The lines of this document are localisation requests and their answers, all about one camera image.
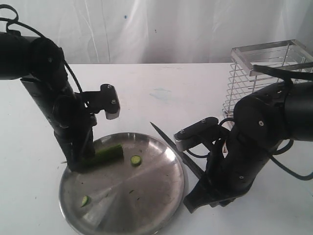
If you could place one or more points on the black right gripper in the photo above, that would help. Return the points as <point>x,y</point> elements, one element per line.
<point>235,174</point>

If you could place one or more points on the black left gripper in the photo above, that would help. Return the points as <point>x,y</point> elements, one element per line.
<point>66,113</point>

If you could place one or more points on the black kitchen knife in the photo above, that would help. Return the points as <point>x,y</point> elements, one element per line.
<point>198,172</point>

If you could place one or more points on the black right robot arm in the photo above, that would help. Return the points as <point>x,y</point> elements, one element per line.
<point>262,120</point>

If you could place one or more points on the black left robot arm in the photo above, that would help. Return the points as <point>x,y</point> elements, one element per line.
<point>40,66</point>

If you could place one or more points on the small cucumber slice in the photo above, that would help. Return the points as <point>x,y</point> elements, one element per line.
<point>85,200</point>

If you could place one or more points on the round cucumber slice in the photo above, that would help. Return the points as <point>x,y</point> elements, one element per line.
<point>136,160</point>

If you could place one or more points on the round steel plate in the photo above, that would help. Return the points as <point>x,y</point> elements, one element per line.
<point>125,200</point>

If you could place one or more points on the white backdrop curtain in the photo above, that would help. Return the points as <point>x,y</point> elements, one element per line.
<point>164,31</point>

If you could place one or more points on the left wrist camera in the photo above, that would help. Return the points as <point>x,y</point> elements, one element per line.
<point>105,99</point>

